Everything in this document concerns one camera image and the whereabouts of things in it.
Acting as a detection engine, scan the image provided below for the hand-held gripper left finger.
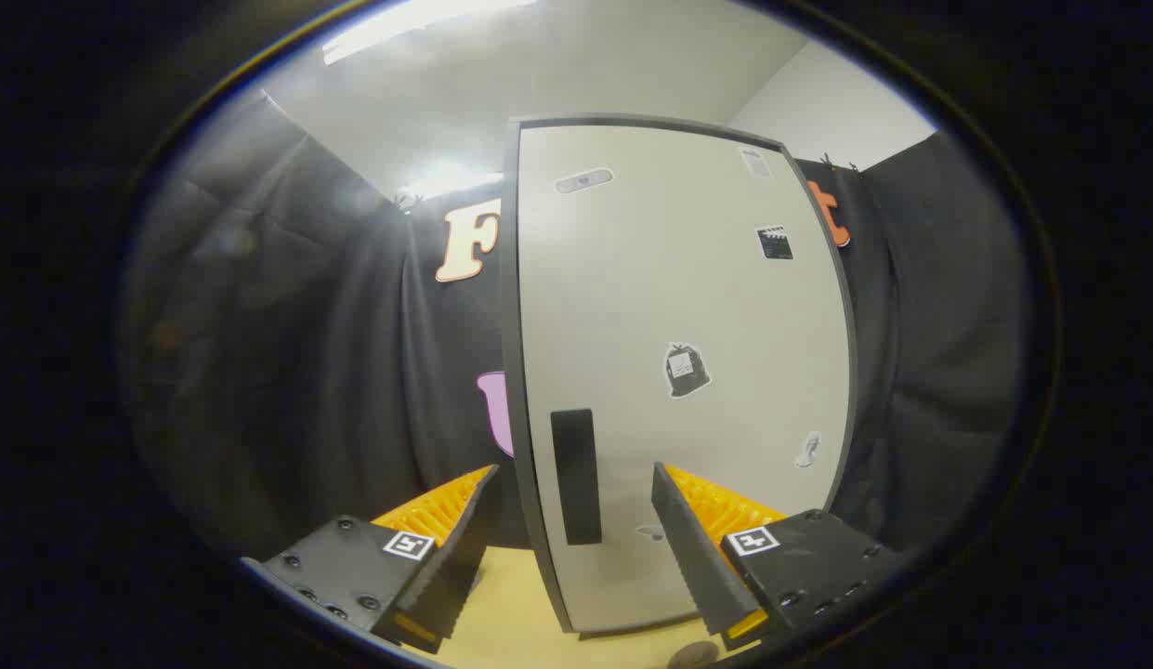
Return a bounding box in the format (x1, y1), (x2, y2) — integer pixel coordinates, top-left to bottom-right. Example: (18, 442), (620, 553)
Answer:
(240, 464), (501, 655)

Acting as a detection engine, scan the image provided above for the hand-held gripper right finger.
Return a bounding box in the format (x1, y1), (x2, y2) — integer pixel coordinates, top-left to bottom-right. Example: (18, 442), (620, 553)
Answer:
(650, 461), (904, 653)

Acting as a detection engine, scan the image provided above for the grey shoe cabinet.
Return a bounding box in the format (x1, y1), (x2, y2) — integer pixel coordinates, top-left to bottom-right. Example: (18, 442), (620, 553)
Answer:
(499, 113), (860, 642)

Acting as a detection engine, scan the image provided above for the white shoe cabinet door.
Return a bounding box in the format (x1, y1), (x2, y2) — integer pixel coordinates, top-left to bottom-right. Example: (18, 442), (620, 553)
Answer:
(518, 124), (853, 635)

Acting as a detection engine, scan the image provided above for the black backdrop cloth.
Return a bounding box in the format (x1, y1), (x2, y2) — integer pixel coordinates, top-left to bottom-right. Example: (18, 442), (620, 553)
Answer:
(121, 88), (1028, 558)

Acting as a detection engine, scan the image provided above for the ceiling light panel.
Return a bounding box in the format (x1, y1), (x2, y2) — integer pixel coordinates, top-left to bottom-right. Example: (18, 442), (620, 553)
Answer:
(321, 0), (540, 66)
(400, 167), (504, 201)

